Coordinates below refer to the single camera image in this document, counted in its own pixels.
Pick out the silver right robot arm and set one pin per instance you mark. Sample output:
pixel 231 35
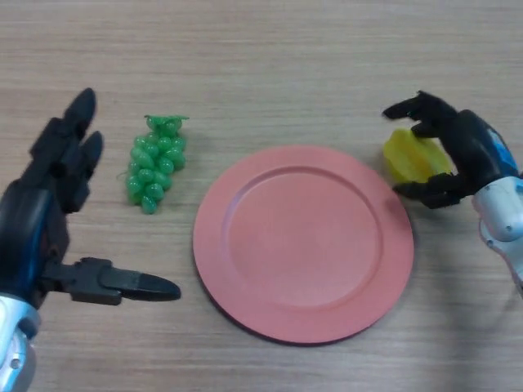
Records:
pixel 502 212

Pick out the pink round plate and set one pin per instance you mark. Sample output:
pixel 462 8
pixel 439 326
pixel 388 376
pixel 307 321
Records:
pixel 302 249

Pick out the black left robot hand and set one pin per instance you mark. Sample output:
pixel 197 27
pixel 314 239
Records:
pixel 28 228

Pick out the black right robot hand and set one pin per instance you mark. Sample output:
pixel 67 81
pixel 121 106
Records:
pixel 474 151

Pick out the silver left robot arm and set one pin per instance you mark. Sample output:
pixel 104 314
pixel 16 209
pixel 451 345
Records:
pixel 16 351

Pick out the yellow starfruit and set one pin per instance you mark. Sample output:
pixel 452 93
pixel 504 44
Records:
pixel 412 159

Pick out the green grape bunch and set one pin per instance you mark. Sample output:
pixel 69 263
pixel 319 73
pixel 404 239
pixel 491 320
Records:
pixel 157 171

